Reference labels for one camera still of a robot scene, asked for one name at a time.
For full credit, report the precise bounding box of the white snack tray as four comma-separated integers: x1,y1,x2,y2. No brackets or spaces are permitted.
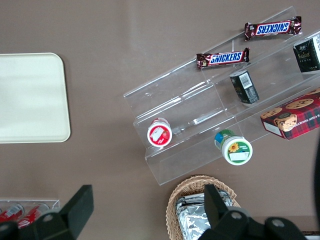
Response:
301,229,320,240

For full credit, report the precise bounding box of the Snickers chocolate bar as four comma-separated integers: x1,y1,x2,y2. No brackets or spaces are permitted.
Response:
244,16,303,42
195,47,251,70

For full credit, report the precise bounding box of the red tartan cookie box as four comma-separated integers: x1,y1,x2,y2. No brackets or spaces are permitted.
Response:
259,87,320,142

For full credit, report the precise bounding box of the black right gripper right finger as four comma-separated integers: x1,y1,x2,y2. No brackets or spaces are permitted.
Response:
197,184,305,240

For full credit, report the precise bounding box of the oval light wicker basket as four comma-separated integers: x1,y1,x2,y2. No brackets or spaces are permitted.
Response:
165,174,242,240

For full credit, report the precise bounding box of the small black gold-print box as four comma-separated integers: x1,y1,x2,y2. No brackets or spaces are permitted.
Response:
292,33,320,74

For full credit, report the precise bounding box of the small black barcode box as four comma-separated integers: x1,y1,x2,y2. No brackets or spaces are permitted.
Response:
229,70,260,105

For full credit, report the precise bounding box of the clear acrylic stepped shelf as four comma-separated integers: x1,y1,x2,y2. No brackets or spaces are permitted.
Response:
123,6,320,186

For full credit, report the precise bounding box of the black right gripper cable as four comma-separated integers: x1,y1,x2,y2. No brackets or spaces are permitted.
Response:
310,129,320,230

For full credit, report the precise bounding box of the red lid yogurt cup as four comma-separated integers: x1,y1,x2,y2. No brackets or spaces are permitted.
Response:
146,117,174,149

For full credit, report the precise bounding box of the cream plastic tray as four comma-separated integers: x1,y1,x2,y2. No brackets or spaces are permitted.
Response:
0,52,72,144

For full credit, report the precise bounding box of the green lid yogurt cup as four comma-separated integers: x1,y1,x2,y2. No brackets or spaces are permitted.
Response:
213,129,254,167

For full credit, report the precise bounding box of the silver foil pack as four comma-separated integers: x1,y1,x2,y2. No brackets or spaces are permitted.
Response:
174,189,241,240

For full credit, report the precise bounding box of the clear acrylic bottle rack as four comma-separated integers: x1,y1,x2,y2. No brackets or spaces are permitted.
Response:
0,198,61,226

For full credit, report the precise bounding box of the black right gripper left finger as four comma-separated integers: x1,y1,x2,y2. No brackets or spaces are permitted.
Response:
0,184,95,240

